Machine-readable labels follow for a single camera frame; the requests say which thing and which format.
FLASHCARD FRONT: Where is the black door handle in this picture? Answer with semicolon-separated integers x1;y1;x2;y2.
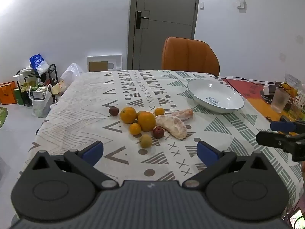
136;11;150;29

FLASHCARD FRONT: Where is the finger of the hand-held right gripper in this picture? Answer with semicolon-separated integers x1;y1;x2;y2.
270;116;305;134
256;131;295;152

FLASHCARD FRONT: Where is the grey door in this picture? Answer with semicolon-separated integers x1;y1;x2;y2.
127;0;201;70

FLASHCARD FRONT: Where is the frosted glass cup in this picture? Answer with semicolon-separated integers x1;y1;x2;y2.
271;87;291;114

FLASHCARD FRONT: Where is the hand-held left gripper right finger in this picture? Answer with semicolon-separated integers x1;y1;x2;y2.
182;141;272;189

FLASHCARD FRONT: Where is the black metal rack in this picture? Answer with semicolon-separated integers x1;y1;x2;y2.
16;64;59;106

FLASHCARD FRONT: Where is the black cable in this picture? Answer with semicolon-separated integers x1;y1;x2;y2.
214;75;290;93

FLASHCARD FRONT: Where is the green floor mat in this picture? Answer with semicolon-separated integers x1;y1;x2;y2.
0;107;8;129

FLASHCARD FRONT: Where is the green box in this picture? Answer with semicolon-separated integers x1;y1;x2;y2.
14;88;25;106

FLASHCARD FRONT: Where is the brown paper bag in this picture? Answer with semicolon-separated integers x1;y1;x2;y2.
51;80;70;96

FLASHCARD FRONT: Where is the small peeled pomelo segment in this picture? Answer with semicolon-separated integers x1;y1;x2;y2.
170;108;194;122

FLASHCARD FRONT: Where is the smartphone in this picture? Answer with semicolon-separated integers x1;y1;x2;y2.
287;209;305;229

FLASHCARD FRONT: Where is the clear yellow snack packet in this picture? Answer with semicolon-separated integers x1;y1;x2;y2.
283;73;303;94

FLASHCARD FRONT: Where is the white grey power adapter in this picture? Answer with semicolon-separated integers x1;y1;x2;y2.
263;84;283;96

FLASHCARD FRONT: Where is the red orange table mat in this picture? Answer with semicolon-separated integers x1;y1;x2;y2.
222;77;295;123

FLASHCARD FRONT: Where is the orange chair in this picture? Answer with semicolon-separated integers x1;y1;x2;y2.
161;37;220;76

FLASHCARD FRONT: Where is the clear plastic bag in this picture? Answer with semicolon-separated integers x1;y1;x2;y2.
60;62;84;86

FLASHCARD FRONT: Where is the white tote bag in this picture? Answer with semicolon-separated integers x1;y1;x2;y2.
29;84;53;118

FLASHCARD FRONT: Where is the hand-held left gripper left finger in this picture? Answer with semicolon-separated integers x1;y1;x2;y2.
30;141;120;192

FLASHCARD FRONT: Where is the white foam packaging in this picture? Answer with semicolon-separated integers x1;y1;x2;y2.
86;54;123;72

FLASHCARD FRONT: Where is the large peeled pomelo segment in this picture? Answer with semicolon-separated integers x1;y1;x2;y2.
155;114;188;140

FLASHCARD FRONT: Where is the patterned tablecloth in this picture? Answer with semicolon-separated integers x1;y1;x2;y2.
18;70;305;210

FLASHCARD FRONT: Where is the large orange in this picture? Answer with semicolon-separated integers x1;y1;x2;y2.
120;107;137;124
137;111;156;132

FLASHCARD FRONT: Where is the white plate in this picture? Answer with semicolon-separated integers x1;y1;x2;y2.
187;79;245;114

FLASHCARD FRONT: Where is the orange paper bag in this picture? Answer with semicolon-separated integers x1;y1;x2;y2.
0;81;18;105

